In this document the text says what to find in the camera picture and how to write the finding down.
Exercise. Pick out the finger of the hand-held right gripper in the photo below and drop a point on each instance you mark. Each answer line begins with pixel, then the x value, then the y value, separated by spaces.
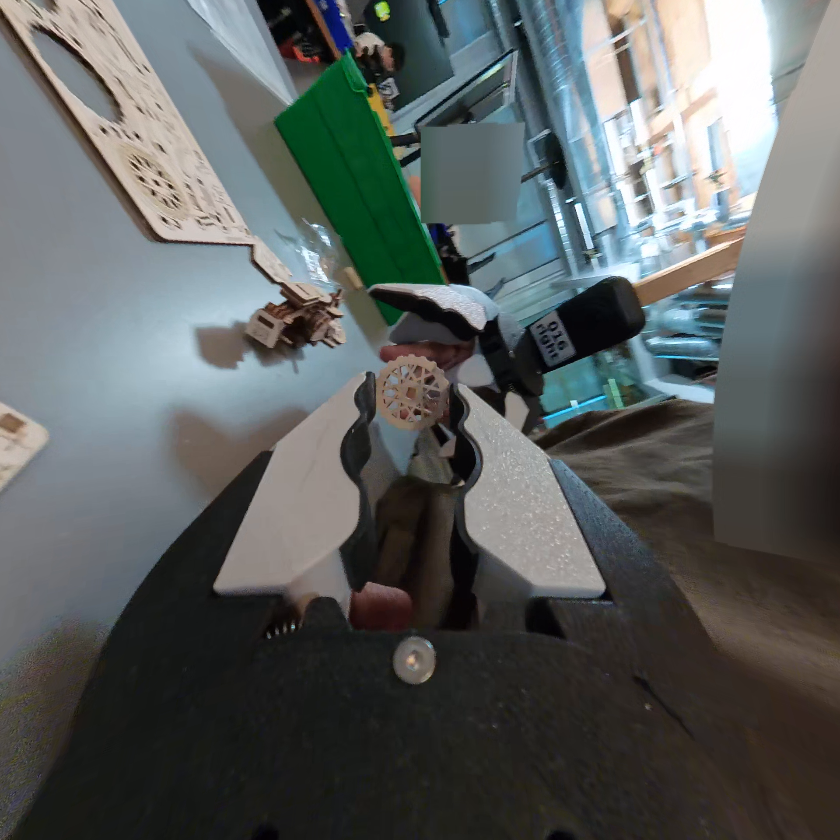
pixel 410 328
pixel 453 303

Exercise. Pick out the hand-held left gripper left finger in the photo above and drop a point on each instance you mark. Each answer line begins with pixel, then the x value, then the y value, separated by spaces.
pixel 295 499

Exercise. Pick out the large wooden puzzle sheet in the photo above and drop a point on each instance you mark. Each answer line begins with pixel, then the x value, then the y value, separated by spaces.
pixel 72 46

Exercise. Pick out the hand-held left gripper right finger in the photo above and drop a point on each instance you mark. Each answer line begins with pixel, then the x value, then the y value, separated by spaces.
pixel 531 518

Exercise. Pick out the clear plastic bag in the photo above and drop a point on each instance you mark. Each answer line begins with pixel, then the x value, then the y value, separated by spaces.
pixel 315 241

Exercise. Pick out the small wooden puzzle piece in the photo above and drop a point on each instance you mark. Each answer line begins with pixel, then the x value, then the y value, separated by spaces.
pixel 270 261

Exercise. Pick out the person's right hand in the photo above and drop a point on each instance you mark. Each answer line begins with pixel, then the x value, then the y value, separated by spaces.
pixel 426 355

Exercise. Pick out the wooden gear wheel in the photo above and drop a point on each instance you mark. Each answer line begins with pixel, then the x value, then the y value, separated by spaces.
pixel 394 384

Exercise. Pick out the green plastic bin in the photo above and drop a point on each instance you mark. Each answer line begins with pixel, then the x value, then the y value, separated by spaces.
pixel 354 177

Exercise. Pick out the person's brown clothing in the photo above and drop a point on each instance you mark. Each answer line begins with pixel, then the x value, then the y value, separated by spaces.
pixel 656 499

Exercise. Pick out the wooden vehicle model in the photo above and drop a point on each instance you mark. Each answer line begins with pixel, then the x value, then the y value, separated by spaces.
pixel 295 321

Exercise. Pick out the wooden beam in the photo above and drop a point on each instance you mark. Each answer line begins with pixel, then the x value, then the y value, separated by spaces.
pixel 689 270

